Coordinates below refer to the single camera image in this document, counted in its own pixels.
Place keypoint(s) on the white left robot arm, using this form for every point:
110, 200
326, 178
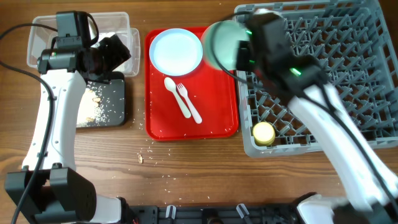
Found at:
48, 189

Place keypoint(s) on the food scrap on table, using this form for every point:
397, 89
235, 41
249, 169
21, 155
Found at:
140, 159

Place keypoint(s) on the mint green bowl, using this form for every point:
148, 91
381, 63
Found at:
226, 43

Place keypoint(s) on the yellow plastic cup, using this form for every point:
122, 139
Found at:
263, 133

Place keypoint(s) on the rice and food scraps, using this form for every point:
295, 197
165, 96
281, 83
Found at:
91, 109

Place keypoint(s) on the white plastic spoon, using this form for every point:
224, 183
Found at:
171, 86

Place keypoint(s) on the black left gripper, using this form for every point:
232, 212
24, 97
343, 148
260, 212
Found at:
118, 53

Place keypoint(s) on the light blue plate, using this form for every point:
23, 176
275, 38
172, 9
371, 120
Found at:
175, 52

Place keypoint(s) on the clear plastic waste bin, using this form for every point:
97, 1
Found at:
109, 23

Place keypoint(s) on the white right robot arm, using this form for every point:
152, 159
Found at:
370, 186

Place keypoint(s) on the grey dishwasher rack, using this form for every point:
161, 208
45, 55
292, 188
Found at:
351, 41

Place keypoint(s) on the black waste tray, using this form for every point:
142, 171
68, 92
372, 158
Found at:
114, 101

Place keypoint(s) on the red plastic tray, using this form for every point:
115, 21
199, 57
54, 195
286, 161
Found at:
212, 92

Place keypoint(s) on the white plastic fork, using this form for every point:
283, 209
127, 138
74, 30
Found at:
183, 92

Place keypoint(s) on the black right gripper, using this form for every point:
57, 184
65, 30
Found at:
242, 58

